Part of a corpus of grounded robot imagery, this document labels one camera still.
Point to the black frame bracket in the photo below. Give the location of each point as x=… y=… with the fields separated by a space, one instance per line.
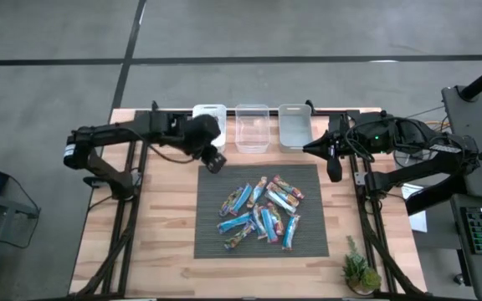
x=309 y=106
x=154 y=105

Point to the potted succulent plant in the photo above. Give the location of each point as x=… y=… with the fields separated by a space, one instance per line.
x=360 y=273

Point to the red chewy granola bar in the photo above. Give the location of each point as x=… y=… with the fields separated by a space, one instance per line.
x=277 y=219
x=289 y=187

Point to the white plastic bin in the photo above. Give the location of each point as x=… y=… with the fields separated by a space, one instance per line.
x=222 y=110

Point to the grey metal stand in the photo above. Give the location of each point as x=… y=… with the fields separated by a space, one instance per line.
x=6 y=207

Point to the black caster wheel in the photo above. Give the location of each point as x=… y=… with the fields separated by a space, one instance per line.
x=459 y=279

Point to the white paper sheet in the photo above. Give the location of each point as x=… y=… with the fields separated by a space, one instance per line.
x=418 y=221

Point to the blue granola bar orange end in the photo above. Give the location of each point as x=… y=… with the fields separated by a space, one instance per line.
x=258 y=223

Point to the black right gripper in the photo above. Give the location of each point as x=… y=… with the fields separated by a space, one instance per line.
x=338 y=142

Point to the white blue granola bar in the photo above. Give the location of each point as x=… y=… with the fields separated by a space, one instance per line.
x=280 y=203

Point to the grey plastic bin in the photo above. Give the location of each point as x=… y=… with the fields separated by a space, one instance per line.
x=293 y=125

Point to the orange tan granola bar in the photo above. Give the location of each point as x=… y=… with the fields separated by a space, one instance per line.
x=257 y=191

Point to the tan blue granola bar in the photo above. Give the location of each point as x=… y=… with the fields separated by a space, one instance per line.
x=283 y=195

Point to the green blue granola bar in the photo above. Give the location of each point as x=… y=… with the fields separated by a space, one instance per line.
x=239 y=235
x=228 y=202

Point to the clear plastic bin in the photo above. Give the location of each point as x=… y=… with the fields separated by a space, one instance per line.
x=252 y=129

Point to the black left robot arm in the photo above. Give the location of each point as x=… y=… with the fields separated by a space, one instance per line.
x=111 y=131

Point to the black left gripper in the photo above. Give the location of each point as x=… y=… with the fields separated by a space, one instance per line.
x=205 y=134

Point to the black desk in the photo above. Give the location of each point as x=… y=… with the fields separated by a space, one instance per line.
x=475 y=180

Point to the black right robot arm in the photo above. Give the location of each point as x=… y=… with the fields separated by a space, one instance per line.
x=412 y=171

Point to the dark grey woven mat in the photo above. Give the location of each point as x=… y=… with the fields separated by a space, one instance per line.
x=211 y=242

